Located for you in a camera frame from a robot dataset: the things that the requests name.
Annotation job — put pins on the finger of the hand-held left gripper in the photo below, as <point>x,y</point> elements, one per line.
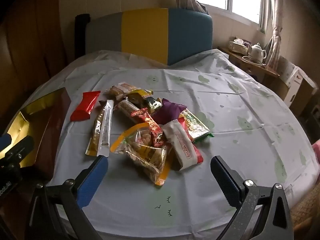
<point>21,147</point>
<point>5,141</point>

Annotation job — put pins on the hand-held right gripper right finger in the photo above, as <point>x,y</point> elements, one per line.
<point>225,182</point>

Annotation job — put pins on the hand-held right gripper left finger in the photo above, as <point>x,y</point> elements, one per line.
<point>92,180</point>

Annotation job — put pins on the gold cardboard box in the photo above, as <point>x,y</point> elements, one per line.
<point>37,120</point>

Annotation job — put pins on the clear long stick snack packet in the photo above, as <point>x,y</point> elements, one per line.
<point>102,130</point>

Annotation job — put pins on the orange-edged peanut packet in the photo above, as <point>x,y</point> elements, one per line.
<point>145,152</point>

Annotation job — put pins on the white snack bar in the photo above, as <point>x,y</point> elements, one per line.
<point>180,142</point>

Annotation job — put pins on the green-edged cracker packet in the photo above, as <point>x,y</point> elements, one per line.
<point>196,126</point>

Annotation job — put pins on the red patterned snack packet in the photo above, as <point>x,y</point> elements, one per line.
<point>151,127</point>

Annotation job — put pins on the clear grain bar packet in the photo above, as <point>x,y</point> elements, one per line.
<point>127,108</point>

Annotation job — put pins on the purple snack packet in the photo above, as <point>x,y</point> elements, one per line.
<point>170,110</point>

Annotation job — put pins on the clear rice cracker packet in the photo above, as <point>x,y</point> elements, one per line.
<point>120,90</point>

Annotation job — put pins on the yellow snack packet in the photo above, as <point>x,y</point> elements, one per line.
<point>138,95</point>

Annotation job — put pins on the small dark green packet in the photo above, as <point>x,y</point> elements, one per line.
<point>153,104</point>

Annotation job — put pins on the white printed bed sheet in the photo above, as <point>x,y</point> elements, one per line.
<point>237,100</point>

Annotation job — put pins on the woven straw mat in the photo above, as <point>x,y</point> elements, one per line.
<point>307,205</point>

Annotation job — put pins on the pink cloth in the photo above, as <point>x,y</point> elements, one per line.
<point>316,152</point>

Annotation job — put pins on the wooden wardrobe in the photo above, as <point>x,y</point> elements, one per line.
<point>30,42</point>

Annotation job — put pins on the wooden nightstand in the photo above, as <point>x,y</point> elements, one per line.
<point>260,72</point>

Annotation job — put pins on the round glass tray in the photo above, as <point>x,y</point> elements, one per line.
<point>246,58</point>

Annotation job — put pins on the white teapot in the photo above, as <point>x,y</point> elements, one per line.
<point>257,52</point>

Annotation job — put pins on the tissue box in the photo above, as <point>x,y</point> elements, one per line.
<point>237,46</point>

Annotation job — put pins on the grey yellow blue headboard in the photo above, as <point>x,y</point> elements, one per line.
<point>145,35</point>

